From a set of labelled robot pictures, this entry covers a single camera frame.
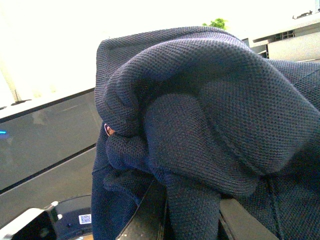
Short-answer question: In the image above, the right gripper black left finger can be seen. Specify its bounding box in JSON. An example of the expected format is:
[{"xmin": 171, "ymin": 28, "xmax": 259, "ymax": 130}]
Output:
[{"xmin": 119, "ymin": 180, "xmax": 167, "ymax": 240}]

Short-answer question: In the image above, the navy blue knit garment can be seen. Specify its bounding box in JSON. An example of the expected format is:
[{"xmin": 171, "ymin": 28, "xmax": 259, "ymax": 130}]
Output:
[{"xmin": 91, "ymin": 26, "xmax": 320, "ymax": 240}]

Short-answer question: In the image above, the green potted plant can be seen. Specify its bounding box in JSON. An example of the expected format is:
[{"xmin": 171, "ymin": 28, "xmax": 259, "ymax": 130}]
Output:
[{"xmin": 202, "ymin": 18, "xmax": 227, "ymax": 30}]

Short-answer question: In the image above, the white QR code label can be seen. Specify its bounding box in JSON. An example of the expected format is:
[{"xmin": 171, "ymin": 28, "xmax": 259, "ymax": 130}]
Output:
[{"xmin": 78, "ymin": 214, "xmax": 92, "ymax": 225}]

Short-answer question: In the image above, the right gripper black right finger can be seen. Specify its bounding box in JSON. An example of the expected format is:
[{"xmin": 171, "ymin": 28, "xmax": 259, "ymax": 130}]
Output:
[{"xmin": 219, "ymin": 198, "xmax": 277, "ymax": 240}]

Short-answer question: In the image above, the grey front-load washing machine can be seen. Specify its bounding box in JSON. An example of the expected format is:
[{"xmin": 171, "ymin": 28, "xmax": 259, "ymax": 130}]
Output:
[{"xmin": 0, "ymin": 89, "xmax": 102, "ymax": 240}]

